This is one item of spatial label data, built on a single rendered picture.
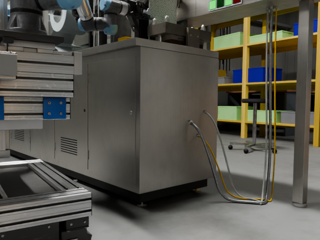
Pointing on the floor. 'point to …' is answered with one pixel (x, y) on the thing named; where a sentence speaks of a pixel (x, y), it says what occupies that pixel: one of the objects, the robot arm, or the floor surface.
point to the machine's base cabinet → (134, 124)
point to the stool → (253, 126)
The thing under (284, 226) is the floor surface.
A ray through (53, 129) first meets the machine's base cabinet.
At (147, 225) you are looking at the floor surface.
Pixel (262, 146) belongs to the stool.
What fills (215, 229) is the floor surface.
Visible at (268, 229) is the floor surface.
